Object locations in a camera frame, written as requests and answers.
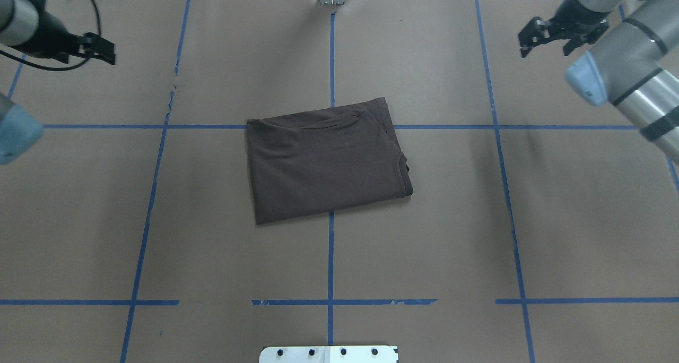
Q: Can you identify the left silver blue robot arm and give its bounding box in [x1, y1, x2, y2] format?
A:
[1, 0, 117, 165]

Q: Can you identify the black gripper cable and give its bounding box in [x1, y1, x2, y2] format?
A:
[0, 0, 102, 72]

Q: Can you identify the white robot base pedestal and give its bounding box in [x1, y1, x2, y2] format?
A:
[258, 344, 399, 362]

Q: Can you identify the dark brown t-shirt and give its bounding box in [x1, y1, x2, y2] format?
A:
[246, 97, 414, 225]

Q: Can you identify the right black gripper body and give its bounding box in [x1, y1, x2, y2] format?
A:
[551, 0, 610, 56]

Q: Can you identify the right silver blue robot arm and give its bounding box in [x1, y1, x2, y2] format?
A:
[517, 0, 678, 162]

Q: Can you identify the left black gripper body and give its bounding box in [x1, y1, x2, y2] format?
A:
[24, 11, 83, 64]

